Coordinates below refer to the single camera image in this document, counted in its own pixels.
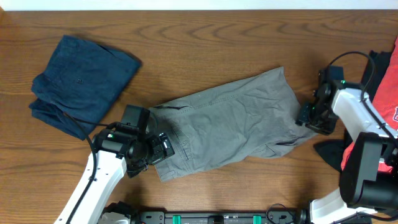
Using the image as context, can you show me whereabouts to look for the grey cargo shorts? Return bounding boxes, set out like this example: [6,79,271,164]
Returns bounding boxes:
[150,67,316,182]

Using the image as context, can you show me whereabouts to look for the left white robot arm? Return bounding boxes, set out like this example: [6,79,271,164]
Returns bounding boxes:
[55,122,175,223]

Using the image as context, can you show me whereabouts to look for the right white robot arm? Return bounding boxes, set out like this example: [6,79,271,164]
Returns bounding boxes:
[296,80,397,223]

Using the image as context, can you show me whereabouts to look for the black garment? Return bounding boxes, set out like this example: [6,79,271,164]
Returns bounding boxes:
[313,50,393,174]

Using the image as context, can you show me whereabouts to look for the red printed t-shirt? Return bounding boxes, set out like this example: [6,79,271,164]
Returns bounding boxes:
[340,37,398,174]

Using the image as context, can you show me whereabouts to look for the folded dark blue garment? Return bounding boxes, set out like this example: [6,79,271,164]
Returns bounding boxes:
[29,35,141,140]

